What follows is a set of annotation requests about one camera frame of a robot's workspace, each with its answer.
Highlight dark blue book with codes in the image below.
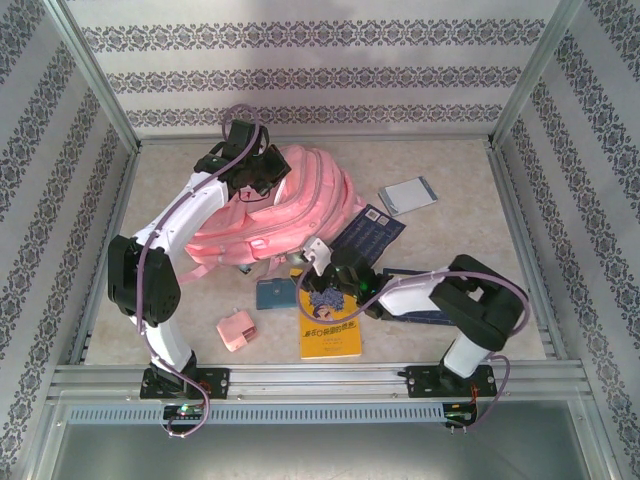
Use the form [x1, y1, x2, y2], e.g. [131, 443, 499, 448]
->
[329, 203, 407, 275]

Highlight pink backpack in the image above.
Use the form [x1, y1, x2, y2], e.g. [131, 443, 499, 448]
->
[177, 143, 369, 286]

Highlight yellow book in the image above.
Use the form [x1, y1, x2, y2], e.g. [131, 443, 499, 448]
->
[289, 267, 364, 360]

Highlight white notebook with blue edge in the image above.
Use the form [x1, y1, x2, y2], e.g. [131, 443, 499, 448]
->
[377, 175, 439, 217]

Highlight grey metal sheet panel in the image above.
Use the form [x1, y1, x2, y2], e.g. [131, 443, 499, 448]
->
[49, 422, 601, 480]

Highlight aluminium front frame rail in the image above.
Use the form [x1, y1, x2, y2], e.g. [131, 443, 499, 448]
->
[47, 363, 586, 401]

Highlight aluminium frame rail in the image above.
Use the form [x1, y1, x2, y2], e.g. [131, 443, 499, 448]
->
[137, 132, 494, 147]
[47, 363, 586, 401]

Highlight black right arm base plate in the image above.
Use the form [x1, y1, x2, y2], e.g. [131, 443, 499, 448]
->
[405, 364, 496, 400]

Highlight grey slotted cable duct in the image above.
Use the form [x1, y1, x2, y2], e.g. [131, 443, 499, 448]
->
[67, 403, 446, 425]

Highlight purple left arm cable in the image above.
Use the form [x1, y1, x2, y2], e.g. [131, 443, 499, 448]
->
[134, 102, 274, 441]

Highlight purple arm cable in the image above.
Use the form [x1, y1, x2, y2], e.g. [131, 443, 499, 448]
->
[297, 259, 530, 432]
[134, 102, 274, 441]

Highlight aluminium back frame rail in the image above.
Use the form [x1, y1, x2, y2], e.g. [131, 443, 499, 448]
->
[137, 132, 494, 147]

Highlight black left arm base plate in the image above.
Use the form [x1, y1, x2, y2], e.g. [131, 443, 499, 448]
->
[139, 367, 231, 401]

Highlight aluminium left side rail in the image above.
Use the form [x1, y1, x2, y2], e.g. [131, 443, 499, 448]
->
[68, 147, 144, 365]

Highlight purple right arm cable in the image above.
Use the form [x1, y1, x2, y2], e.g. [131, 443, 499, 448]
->
[297, 259, 530, 432]

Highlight aluminium right side rail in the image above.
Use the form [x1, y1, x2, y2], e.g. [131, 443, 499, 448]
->
[487, 144, 569, 360]

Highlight aluminium left corner post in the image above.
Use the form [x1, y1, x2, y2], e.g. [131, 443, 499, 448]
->
[47, 0, 141, 154]

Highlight aluminium corner post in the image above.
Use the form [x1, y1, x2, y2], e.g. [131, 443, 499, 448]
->
[489, 0, 586, 150]
[47, 0, 141, 154]

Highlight aluminium right corner post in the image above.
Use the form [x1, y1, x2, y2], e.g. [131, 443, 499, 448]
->
[489, 0, 586, 150]

